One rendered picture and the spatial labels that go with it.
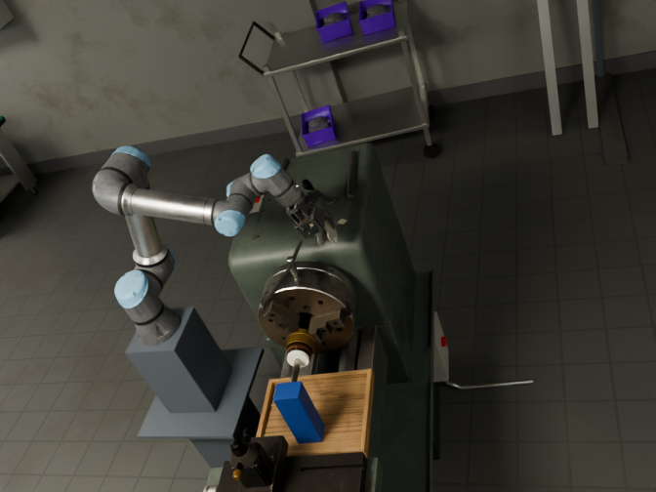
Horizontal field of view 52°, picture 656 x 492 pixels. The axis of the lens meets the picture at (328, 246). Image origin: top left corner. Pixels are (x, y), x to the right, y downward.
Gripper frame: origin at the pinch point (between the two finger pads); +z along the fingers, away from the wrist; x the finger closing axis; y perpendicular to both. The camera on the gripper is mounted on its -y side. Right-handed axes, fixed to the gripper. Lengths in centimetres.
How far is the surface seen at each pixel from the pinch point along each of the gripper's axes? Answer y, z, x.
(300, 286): 11.9, 2.9, -13.4
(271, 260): -3.9, -0.5, -25.9
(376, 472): 58, 38, -5
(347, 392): 27, 38, -19
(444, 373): -30, 105, -22
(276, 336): 12.5, 16.9, -34.4
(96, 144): -330, 8, -320
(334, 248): -4.2, 6.1, -4.9
